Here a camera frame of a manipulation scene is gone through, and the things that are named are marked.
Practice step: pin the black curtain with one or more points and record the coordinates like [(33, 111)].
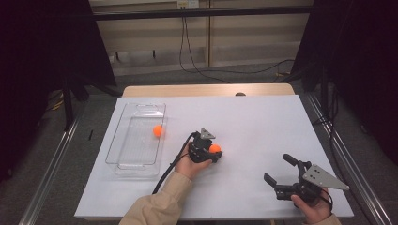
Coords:
[(37, 62), (359, 62)]

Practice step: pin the white wall outlet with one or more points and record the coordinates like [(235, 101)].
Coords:
[(187, 3)]

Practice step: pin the white table cover board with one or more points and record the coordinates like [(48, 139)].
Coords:
[(250, 125)]

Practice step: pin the person's right hand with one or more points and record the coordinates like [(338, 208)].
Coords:
[(314, 212)]

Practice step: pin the clear plastic bin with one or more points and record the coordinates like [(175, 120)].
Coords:
[(131, 150)]

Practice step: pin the aluminium floor rail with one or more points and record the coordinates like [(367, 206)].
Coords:
[(47, 178), (353, 168)]

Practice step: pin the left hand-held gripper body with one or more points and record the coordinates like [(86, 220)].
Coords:
[(200, 151)]

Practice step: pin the orange ping-pong ball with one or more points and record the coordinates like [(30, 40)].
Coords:
[(215, 148), (158, 130)]

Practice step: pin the person's left hand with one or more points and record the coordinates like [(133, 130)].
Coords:
[(187, 167)]

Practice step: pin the wooden table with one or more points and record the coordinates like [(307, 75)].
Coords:
[(187, 90)]

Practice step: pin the long wooden desk shelf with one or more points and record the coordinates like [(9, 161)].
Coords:
[(200, 13)]

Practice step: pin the black metal stand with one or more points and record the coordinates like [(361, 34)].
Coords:
[(68, 106)]

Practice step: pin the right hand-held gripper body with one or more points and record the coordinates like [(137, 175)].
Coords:
[(316, 179)]

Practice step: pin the small black floor item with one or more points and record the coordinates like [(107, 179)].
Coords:
[(90, 134)]

